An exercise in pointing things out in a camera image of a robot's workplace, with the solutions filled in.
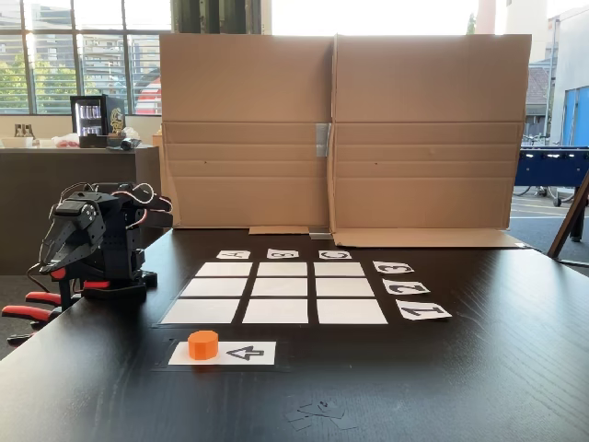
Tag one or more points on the round orange token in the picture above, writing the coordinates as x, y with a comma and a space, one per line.
203, 345

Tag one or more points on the white nine-square grid sheet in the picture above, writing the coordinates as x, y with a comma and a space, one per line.
278, 294

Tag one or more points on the dark counter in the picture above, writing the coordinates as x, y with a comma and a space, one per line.
27, 207

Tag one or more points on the white plastic bag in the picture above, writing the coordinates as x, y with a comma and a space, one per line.
64, 140

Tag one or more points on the black mini fridge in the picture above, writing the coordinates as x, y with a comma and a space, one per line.
112, 117

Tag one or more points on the letter A paper sheet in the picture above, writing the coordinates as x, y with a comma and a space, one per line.
233, 254

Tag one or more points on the white arrow paper sheet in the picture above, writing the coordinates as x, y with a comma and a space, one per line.
248, 353

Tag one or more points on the letter B paper sheet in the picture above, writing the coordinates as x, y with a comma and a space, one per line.
282, 253

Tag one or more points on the narrower brown cardboard panel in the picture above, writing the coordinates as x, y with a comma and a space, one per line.
244, 92

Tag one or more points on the letter C paper sheet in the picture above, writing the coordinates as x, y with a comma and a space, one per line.
335, 254

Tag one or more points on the silver tape strip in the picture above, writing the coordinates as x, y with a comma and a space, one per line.
323, 140

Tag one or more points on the number 3 paper sheet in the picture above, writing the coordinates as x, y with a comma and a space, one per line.
393, 267

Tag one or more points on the number 2 paper sheet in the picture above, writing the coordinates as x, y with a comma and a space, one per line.
406, 287

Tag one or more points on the number 1 paper sheet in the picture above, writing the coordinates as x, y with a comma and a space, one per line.
423, 310

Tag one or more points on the wider brown cardboard panel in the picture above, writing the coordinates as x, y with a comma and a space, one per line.
428, 92

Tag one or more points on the blue foosball table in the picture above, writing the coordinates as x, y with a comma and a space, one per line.
552, 170

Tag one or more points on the wooden easel leg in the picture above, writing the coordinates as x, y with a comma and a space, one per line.
570, 221

